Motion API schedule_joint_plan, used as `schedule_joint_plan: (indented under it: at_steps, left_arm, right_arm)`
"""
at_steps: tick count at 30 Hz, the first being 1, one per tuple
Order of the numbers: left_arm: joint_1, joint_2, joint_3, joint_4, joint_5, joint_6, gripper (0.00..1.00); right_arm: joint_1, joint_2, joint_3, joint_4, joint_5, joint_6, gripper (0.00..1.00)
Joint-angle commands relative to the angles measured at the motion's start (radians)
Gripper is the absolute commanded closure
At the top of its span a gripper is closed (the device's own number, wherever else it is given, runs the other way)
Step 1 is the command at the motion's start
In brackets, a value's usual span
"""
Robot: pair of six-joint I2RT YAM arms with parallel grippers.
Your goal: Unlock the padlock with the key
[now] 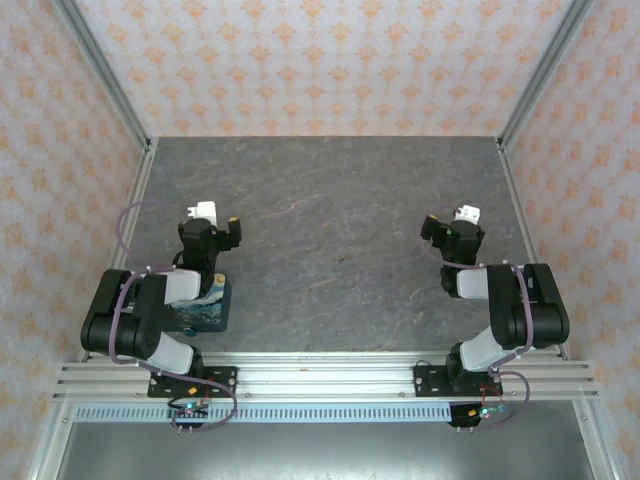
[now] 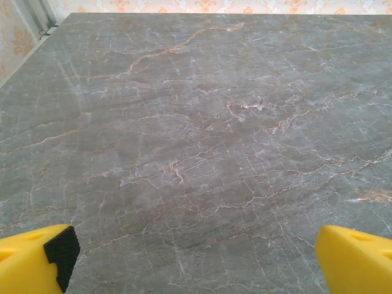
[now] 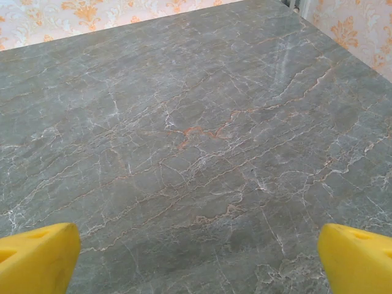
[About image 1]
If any starry night painted box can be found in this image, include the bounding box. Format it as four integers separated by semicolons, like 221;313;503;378
164;272;232;335

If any left controller board with leds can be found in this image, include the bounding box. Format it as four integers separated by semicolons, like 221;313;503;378
167;399;211;432

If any controller board with leds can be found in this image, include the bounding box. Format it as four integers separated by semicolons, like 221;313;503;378
449;402;511;431
167;399;211;432

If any right controller board with leds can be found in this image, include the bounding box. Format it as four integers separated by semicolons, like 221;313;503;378
449;402;511;431

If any grey metal lower panel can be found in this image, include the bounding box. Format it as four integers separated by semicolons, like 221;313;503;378
54;422;596;480

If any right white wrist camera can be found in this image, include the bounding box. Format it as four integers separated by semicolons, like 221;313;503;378
452;203;482;225

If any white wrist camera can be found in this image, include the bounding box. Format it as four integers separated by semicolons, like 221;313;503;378
185;200;219;226
452;203;482;225

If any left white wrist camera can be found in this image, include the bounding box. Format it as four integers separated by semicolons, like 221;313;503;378
185;200;219;226

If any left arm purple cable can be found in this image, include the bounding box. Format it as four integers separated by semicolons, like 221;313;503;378
108;199;239;435

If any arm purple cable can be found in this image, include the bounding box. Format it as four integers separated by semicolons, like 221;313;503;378
418;204;531;431
108;199;239;435

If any aluminium table side rail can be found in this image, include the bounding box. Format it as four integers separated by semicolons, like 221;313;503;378
79;149;159;361
497;139;571;359

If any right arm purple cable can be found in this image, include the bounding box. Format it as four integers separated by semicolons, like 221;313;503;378
418;204;531;431

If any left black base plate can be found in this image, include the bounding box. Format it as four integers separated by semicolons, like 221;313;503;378
147;366;239;399

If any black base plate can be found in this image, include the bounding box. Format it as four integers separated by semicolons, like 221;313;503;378
413;364;504;399
147;366;239;399

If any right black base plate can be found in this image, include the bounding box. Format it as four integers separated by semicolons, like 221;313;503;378
413;364;504;399

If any aluminium mounting rail beam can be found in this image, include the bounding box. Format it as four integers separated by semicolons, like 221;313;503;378
52;352;601;402

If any aluminium frame post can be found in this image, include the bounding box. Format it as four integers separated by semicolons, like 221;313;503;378
52;0;154;151
497;0;596;151

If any grey slotted cable duct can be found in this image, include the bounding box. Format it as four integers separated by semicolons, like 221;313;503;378
74;403;454;424

